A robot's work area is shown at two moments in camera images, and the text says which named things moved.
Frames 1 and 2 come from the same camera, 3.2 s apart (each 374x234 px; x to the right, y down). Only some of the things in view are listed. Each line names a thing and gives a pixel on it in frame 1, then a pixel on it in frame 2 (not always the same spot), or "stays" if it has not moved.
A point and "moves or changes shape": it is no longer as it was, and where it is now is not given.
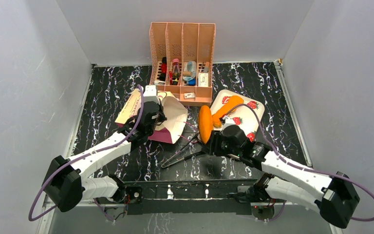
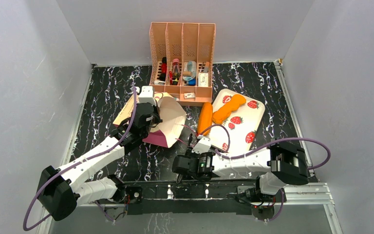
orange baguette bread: (205, 121) moves or changes shape
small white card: (189, 95) stays
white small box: (203, 79) stays
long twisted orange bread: (233, 101) stays
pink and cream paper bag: (167, 130) stays
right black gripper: (208, 147) -> (180, 172)
